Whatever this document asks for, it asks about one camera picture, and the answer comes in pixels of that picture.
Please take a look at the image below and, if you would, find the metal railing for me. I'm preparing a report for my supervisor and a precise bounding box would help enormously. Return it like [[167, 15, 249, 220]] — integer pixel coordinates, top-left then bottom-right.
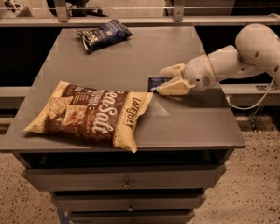
[[0, 0, 280, 27]]

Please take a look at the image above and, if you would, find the white cable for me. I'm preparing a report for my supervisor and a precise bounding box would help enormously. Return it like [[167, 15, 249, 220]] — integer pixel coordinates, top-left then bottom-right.
[[226, 12, 280, 112]]

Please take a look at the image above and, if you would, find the brown sea salt chips bag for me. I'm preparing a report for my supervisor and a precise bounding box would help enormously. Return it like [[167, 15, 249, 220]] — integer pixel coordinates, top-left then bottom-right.
[[25, 81, 153, 153]]

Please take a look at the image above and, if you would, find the blue rxbar blueberry bar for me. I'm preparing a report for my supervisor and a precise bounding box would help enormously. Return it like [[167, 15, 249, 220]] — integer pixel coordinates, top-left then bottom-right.
[[147, 77, 169, 92]]

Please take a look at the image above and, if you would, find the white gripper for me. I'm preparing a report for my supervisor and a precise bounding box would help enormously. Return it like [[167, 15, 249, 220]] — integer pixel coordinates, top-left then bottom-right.
[[156, 55, 217, 96]]

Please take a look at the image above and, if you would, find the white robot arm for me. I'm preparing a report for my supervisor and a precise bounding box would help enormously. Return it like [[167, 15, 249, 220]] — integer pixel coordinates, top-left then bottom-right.
[[156, 23, 280, 96]]

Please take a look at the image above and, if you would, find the blue chips bag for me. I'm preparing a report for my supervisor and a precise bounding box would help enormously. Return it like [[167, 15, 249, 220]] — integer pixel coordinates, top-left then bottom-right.
[[77, 19, 133, 52]]

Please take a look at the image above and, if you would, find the grey drawer cabinet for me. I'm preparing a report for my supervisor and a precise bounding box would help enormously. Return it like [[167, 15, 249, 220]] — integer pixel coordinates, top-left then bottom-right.
[[0, 27, 245, 224]]

